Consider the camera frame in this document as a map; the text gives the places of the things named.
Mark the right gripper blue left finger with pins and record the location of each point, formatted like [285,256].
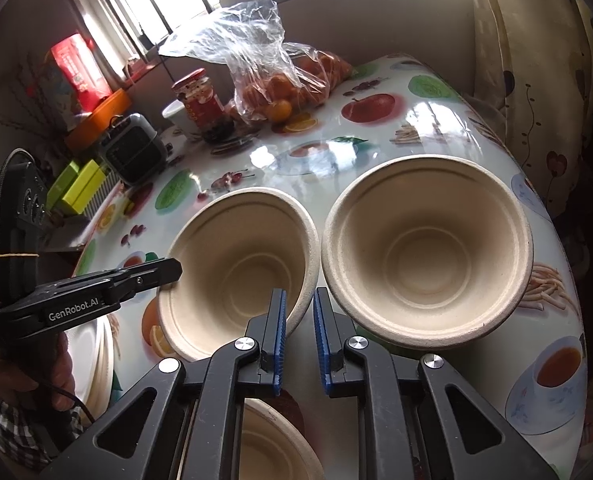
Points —
[279,308]

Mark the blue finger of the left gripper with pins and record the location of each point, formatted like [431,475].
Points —
[144,276]

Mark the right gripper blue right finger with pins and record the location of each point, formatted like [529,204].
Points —
[323,347]

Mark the white paper plate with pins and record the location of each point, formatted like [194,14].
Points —
[92,353]

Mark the beige paper bowl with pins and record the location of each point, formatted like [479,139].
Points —
[428,251]
[234,253]
[271,448]

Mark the checkered left sleeve forearm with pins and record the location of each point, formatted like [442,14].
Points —
[17,441]

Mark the person's left hand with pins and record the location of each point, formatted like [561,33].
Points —
[31,369]

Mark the lower lime green box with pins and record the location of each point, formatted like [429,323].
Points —
[82,190]

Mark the lime green box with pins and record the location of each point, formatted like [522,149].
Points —
[82,190]
[61,185]

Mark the grey striped tray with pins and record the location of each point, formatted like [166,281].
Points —
[105,190]

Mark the upper lime green box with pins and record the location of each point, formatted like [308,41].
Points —
[61,185]

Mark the small grey desk heater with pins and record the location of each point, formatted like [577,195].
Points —
[132,148]

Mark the orange shelf box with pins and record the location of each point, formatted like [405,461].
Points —
[93,126]

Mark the red gift bag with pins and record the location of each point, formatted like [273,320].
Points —
[74,58]

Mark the red labelled sauce jar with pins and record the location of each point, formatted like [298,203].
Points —
[203,105]

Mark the fruit print tablecloth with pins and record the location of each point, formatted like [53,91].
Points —
[391,108]

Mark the plastic bag of oranges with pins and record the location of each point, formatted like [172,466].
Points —
[266,70]

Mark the patterned beige curtain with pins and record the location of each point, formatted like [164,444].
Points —
[534,65]

